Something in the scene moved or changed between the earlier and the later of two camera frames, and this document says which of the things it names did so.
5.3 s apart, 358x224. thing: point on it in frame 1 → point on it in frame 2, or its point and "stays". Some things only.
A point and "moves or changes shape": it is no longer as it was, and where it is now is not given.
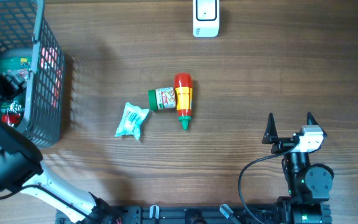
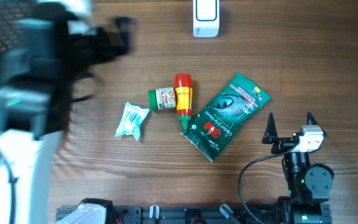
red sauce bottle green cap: [183, 91] stays
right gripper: [271, 137] stays
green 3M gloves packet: [12, 113] moves or changes shape
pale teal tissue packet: [132, 118] stays
